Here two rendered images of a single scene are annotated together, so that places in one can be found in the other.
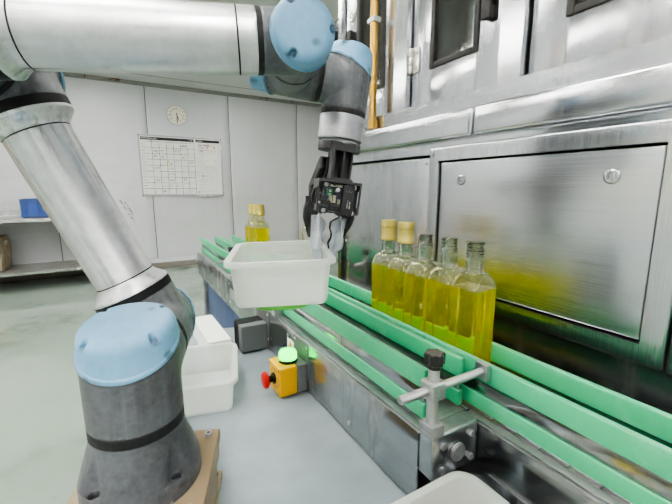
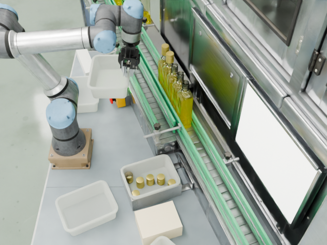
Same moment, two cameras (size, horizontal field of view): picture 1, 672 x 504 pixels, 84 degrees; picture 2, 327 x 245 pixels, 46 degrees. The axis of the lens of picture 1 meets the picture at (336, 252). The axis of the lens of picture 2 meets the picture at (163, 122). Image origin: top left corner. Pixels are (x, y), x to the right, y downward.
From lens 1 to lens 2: 1.18 m
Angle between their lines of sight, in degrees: 39
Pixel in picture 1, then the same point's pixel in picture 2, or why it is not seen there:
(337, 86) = (126, 25)
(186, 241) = not seen: outside the picture
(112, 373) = (59, 126)
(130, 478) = (66, 147)
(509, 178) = (211, 49)
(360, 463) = (142, 142)
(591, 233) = (226, 89)
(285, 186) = not seen: outside the picture
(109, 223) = (45, 71)
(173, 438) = (77, 137)
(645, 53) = (245, 38)
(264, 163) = not seen: outside the picture
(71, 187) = (32, 63)
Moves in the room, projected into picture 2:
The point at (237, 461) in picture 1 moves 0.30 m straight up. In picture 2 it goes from (99, 135) to (90, 91)
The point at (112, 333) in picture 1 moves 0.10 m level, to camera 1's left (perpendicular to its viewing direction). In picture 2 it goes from (56, 114) to (33, 112)
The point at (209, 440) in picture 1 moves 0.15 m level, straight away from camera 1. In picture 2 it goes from (88, 132) to (85, 110)
